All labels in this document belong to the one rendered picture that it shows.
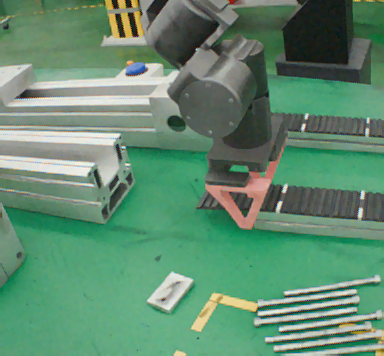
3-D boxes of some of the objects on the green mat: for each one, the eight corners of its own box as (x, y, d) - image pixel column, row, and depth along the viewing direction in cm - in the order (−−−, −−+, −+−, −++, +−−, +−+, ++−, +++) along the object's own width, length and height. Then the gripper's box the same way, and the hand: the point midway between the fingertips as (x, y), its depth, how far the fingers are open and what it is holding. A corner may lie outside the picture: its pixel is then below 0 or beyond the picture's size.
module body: (182, 118, 85) (173, 75, 80) (159, 149, 77) (149, 102, 72) (-77, 117, 115) (-91, 89, 110) (-105, 135, 107) (-121, 107, 103)
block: (234, 113, 83) (227, 64, 78) (212, 152, 74) (202, 97, 68) (187, 112, 86) (178, 65, 81) (159, 149, 77) (147, 96, 72)
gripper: (259, 117, 43) (269, 243, 52) (283, 70, 53) (291, 181, 61) (191, 115, 46) (212, 236, 54) (228, 68, 55) (242, 177, 64)
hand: (254, 201), depth 57 cm, fingers open, 8 cm apart
